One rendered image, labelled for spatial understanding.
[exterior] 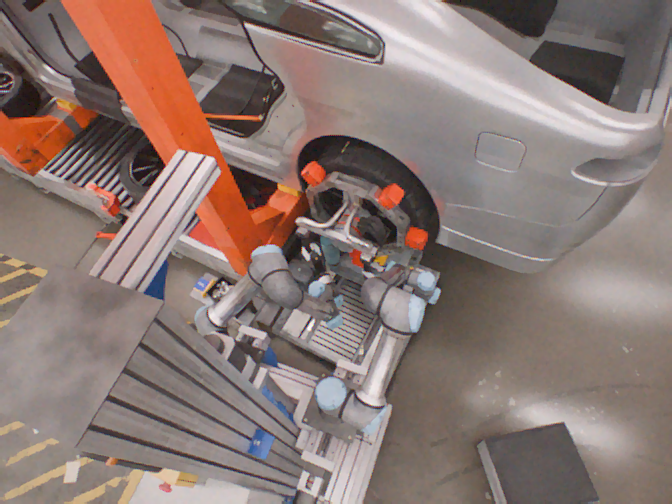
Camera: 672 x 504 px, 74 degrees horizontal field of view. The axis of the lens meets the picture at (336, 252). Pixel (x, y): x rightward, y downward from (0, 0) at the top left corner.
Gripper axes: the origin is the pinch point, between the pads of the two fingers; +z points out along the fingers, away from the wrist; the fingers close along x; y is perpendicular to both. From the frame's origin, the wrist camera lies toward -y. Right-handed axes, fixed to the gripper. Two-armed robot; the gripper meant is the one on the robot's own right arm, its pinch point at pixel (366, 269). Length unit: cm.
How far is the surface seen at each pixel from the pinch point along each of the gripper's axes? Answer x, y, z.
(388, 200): -23.4, 27.6, -1.8
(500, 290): -53, -89, -61
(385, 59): -44, 83, 6
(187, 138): 7, 77, 60
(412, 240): -21.0, 3.1, -14.1
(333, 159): -34, 29, 31
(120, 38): 7, 119, 60
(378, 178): -31.9, 28.1, 7.0
